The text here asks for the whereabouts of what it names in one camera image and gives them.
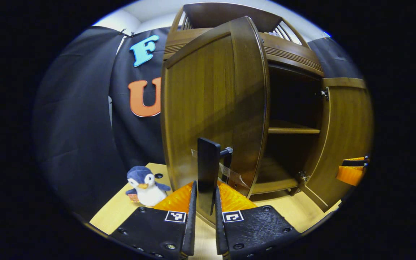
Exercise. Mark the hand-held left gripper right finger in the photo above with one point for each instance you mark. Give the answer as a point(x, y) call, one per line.
point(258, 227)

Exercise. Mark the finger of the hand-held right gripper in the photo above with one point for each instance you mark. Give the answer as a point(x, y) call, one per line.
point(356, 160)
point(350, 175)

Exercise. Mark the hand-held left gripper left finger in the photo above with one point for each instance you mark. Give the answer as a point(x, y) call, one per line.
point(154, 231)

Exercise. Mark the wooden cabinet door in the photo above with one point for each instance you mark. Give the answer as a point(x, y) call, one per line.
point(200, 94)
point(345, 122)

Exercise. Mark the wooden double-door shoe cabinet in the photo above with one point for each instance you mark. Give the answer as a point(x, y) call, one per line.
point(226, 11)

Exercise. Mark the metal door hinge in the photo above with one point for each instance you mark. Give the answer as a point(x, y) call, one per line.
point(303, 177)
point(325, 94)

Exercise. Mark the wooden cabinet inner shelf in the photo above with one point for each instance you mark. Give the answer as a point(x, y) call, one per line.
point(291, 128)

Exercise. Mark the plush penguin toy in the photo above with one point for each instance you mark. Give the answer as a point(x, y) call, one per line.
point(148, 189)

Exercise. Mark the black backdrop cloth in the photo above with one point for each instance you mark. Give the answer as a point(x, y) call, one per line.
point(81, 119)

